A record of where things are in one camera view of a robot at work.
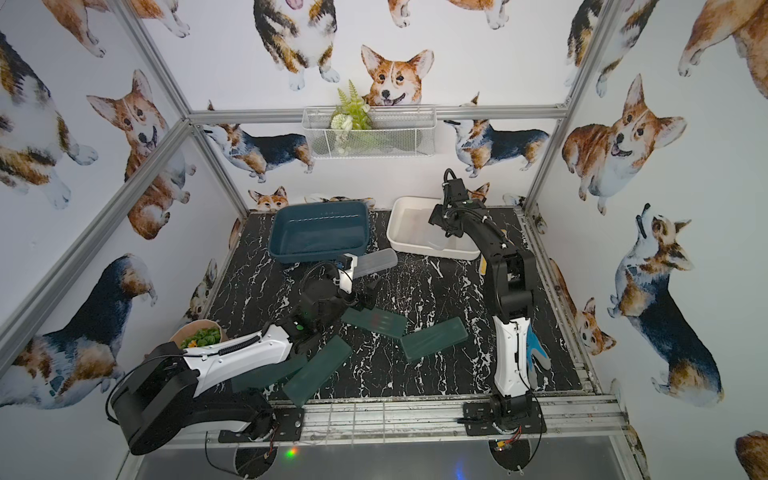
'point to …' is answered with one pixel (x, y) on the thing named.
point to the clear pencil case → (375, 261)
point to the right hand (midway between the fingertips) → (435, 217)
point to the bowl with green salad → (199, 333)
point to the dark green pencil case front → (314, 374)
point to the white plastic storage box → (411, 231)
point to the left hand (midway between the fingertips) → (371, 271)
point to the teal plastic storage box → (319, 232)
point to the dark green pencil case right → (434, 338)
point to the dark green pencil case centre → (375, 319)
